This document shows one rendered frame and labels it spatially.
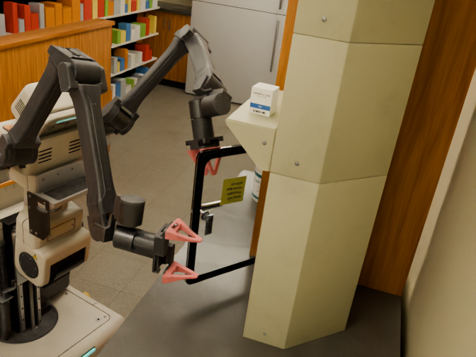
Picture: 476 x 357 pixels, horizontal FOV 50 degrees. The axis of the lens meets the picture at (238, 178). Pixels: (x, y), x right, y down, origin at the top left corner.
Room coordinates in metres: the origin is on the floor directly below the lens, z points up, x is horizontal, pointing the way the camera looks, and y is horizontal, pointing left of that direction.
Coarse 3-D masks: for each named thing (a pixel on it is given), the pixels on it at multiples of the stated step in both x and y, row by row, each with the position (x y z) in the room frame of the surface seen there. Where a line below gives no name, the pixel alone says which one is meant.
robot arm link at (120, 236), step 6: (120, 228) 0.99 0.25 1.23; (126, 228) 1.00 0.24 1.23; (132, 228) 1.00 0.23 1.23; (114, 234) 0.98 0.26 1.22; (120, 234) 0.98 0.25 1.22; (126, 234) 0.98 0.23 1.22; (132, 234) 0.98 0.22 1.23; (114, 240) 0.98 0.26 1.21; (120, 240) 0.97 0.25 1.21; (126, 240) 0.97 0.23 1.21; (132, 240) 0.97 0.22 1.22; (114, 246) 0.98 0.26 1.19; (120, 246) 0.97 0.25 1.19; (126, 246) 0.97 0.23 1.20; (132, 246) 0.97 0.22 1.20
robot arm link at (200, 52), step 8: (184, 32) 1.69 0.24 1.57; (192, 32) 1.68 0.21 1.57; (184, 40) 1.68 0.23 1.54; (192, 40) 1.67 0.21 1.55; (200, 40) 1.65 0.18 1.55; (192, 48) 1.62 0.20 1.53; (200, 48) 1.58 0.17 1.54; (208, 48) 1.71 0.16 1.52; (192, 56) 1.58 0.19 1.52; (200, 56) 1.53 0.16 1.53; (208, 56) 1.54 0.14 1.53; (200, 64) 1.48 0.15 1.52; (208, 64) 1.45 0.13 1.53; (200, 72) 1.41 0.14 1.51; (208, 72) 1.38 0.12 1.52; (216, 72) 1.44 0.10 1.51; (208, 80) 1.34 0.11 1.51; (216, 80) 1.36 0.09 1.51; (208, 88) 1.34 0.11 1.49; (216, 88) 1.35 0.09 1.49; (224, 88) 1.37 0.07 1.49
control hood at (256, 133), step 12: (240, 108) 1.13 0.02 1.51; (276, 108) 1.17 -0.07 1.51; (228, 120) 1.04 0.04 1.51; (240, 120) 1.04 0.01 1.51; (252, 120) 1.05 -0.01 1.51; (264, 120) 1.06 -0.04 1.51; (276, 120) 1.08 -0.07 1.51; (240, 132) 1.03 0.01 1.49; (252, 132) 1.03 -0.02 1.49; (264, 132) 1.02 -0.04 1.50; (252, 144) 1.03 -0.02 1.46; (264, 144) 1.02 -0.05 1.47; (252, 156) 1.03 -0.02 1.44; (264, 156) 1.02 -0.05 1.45; (264, 168) 1.02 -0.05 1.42
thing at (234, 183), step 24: (240, 144) 1.21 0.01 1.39; (216, 168) 1.16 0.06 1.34; (240, 168) 1.21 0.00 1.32; (216, 192) 1.17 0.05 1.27; (240, 192) 1.22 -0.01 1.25; (264, 192) 1.27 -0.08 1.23; (216, 216) 1.17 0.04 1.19; (240, 216) 1.23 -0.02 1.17; (216, 240) 1.18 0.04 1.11; (240, 240) 1.23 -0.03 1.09; (216, 264) 1.19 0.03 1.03
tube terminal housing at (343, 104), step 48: (336, 48) 0.99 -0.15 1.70; (384, 48) 1.04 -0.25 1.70; (288, 96) 1.01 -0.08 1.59; (336, 96) 0.99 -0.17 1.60; (384, 96) 1.06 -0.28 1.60; (288, 144) 1.01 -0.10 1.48; (336, 144) 1.00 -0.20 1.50; (384, 144) 1.07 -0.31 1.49; (288, 192) 1.00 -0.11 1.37; (336, 192) 1.02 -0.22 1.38; (288, 240) 1.00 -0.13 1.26; (336, 240) 1.04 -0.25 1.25; (288, 288) 0.99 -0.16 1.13; (336, 288) 1.06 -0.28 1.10; (288, 336) 0.99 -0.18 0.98
